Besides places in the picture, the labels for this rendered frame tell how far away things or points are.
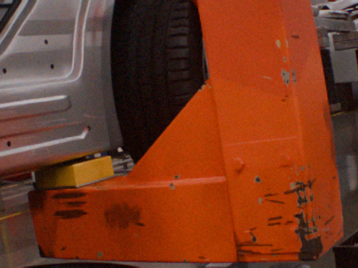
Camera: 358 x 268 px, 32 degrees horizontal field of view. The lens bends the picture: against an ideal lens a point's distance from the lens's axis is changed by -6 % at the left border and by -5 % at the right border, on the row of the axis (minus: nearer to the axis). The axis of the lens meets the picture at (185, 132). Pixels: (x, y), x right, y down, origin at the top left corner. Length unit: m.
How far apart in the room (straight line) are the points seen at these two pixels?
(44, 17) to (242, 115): 0.52
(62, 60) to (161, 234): 0.44
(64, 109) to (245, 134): 0.42
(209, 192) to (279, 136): 0.17
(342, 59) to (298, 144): 3.13
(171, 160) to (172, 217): 0.11
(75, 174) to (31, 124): 0.16
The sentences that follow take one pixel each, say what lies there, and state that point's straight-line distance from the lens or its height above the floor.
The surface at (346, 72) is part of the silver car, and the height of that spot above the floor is 0.84.
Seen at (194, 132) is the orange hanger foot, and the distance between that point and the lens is 1.19.
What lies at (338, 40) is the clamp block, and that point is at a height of 0.93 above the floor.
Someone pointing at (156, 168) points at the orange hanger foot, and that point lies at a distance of 1.25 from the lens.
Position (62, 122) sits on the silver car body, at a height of 0.82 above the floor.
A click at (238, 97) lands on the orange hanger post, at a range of 1.11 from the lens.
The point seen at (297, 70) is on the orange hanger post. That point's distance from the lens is 1.09.
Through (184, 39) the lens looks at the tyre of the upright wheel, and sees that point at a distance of 1.54.
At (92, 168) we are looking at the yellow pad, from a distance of 1.42.
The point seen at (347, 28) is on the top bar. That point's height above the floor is 0.96.
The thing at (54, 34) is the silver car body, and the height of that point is 1.02.
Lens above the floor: 0.83
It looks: 3 degrees down
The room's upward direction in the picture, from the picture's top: 9 degrees counter-clockwise
